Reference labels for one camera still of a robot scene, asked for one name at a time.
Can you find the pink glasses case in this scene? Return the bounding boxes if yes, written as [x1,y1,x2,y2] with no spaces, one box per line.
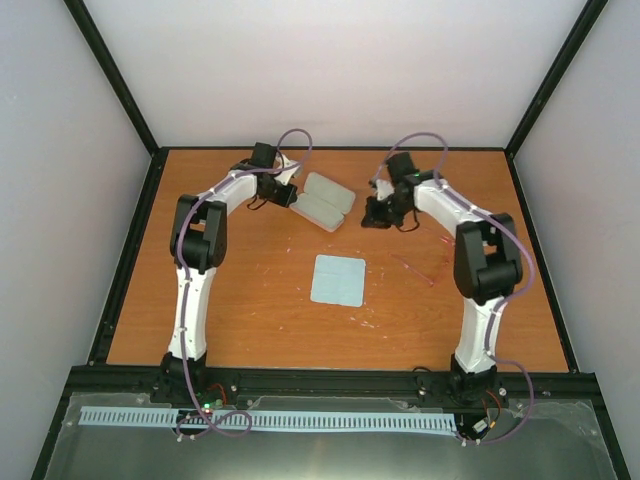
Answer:
[290,172,356,232]

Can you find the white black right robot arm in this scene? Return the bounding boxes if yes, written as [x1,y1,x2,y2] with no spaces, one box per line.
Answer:
[361,152,523,405]

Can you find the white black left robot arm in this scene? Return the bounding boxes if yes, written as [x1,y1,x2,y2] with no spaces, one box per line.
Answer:
[161,143,304,403]

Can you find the pink transparent sunglasses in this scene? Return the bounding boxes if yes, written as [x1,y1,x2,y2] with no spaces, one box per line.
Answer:
[389,227,455,287]

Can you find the light blue cleaning cloth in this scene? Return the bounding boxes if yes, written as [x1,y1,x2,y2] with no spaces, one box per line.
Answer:
[310,254,366,308]

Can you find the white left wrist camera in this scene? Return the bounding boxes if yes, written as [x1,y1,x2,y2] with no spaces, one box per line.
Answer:
[275,153,303,185]

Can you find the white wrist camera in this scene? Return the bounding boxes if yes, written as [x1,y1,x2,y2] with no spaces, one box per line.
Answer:
[275,153,303,185]
[370,178,395,202]

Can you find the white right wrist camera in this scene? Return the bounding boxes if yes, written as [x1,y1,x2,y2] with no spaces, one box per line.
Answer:
[370,178,395,202]

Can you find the black aluminium frame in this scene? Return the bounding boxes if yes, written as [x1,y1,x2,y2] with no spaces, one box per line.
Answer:
[32,1,629,479]

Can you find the light blue slotted cable duct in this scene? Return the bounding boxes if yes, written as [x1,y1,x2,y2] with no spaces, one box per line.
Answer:
[77,406,457,436]

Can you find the metal base plate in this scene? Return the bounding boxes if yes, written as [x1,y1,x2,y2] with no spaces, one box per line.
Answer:
[44,394,620,479]

